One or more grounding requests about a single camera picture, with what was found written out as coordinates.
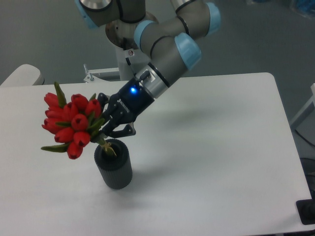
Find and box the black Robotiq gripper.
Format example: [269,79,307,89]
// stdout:
[97,78,154,138]

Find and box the red tulip bouquet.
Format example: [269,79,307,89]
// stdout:
[41,82,116,159]

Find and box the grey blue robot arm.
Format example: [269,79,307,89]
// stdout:
[76,0,221,142]

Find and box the dark grey ribbed vase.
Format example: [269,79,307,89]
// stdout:
[94,139,132,189]

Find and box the white chair backrest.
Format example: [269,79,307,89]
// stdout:
[0,64,45,88]

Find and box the black box at table edge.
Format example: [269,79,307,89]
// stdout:
[296,199,315,225]

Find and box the blue object in clear container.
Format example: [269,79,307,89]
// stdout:
[290,0,315,18]

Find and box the white metal base bracket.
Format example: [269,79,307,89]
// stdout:
[83,64,121,83]

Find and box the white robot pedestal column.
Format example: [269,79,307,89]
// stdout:
[105,12,161,81]

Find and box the white furniture frame at right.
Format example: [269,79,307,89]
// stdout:
[289,84,315,131]

